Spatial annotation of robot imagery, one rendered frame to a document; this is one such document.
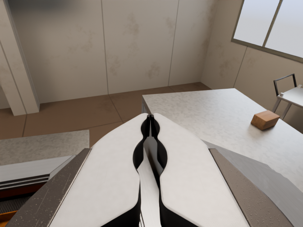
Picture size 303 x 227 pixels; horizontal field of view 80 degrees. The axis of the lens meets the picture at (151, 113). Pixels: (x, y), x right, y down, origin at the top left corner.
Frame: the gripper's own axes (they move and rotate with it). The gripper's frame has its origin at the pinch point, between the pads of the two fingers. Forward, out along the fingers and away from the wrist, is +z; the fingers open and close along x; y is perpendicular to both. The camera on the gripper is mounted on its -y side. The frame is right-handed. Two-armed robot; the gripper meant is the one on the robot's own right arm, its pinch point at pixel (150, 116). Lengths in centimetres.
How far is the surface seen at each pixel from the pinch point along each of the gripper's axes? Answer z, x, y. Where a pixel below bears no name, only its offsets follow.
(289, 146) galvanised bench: 45, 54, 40
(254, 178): 27, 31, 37
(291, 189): 23, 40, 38
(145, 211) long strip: 29, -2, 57
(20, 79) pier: 210, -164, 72
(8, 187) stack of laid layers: 38, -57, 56
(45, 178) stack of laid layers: 42, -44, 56
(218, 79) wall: 320, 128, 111
